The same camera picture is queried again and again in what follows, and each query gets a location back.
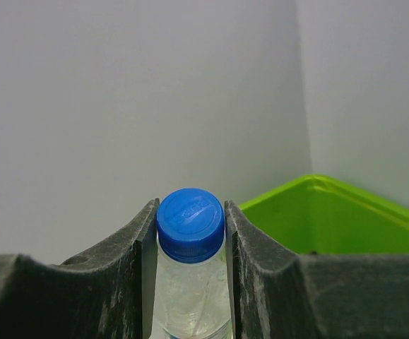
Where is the green plastic bin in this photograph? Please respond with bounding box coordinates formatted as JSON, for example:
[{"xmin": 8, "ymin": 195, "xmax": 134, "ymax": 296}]
[{"xmin": 239, "ymin": 174, "xmax": 409, "ymax": 254}]

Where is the pepsi bottle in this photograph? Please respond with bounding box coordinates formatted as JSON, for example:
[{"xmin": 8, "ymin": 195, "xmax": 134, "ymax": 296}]
[{"xmin": 154, "ymin": 188, "xmax": 232, "ymax": 338}]

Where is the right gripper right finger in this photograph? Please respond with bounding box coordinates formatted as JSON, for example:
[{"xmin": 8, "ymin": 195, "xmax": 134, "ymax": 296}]
[{"xmin": 224, "ymin": 201, "xmax": 409, "ymax": 338}]

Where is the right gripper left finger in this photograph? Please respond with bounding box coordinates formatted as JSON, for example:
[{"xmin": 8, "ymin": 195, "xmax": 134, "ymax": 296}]
[{"xmin": 0, "ymin": 199, "xmax": 159, "ymax": 338}]

